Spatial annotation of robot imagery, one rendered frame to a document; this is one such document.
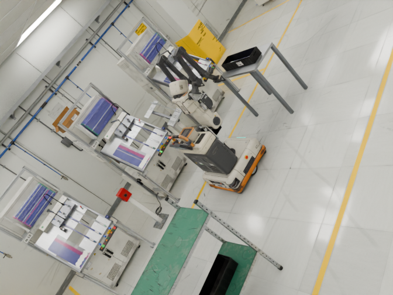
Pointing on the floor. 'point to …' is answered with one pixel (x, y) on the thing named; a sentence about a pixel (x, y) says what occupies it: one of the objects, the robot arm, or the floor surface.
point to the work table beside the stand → (262, 77)
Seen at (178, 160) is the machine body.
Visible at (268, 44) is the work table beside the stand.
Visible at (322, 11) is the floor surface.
